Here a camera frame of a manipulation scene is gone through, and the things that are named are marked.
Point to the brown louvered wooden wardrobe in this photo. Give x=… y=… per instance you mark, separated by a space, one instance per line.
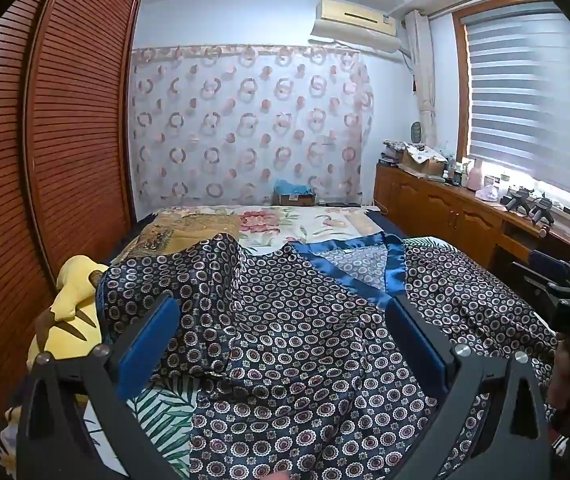
x=65 y=110

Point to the person's right hand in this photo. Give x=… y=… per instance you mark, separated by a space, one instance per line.
x=562 y=390

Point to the wooden window frame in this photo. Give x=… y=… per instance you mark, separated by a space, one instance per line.
x=461 y=85

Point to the cream floral blanket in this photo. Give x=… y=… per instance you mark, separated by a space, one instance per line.
x=265 y=225

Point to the cream wall air conditioner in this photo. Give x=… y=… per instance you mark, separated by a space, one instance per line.
x=355 y=25

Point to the white green leaf-print sheet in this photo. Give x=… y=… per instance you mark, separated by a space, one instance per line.
x=165 y=410

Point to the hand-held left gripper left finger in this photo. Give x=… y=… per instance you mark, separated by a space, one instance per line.
x=149 y=347

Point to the small brown box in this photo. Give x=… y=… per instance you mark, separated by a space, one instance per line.
x=295 y=200

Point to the pile of patterned cloths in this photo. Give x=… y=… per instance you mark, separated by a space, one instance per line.
x=393 y=151

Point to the white tied window curtain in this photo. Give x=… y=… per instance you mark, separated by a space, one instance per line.
x=422 y=85

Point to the white striped window blind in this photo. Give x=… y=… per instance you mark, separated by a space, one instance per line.
x=530 y=100

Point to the yellow plush toy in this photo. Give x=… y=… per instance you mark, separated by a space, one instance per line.
x=72 y=290

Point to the grey oval object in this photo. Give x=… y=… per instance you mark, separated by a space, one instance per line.
x=416 y=134

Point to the wooden sideboard cabinet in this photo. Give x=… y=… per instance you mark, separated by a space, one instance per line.
x=440 y=210

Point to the navy blue bedding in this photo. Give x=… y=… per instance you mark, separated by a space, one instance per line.
x=390 y=225

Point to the clear plastic bottle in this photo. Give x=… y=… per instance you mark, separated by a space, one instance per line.
x=451 y=169

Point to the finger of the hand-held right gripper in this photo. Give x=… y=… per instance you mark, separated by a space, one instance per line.
x=540 y=285
x=550 y=261

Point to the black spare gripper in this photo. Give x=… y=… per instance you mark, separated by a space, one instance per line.
x=515 y=199
x=542 y=209

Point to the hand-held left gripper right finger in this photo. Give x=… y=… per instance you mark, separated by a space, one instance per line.
x=417 y=342

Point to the pink container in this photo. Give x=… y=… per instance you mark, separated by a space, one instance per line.
x=476 y=175

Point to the navy circle-print satin robe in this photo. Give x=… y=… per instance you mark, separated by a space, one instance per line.
x=290 y=335

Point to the crumpled blue cloth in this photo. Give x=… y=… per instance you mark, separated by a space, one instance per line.
x=292 y=187

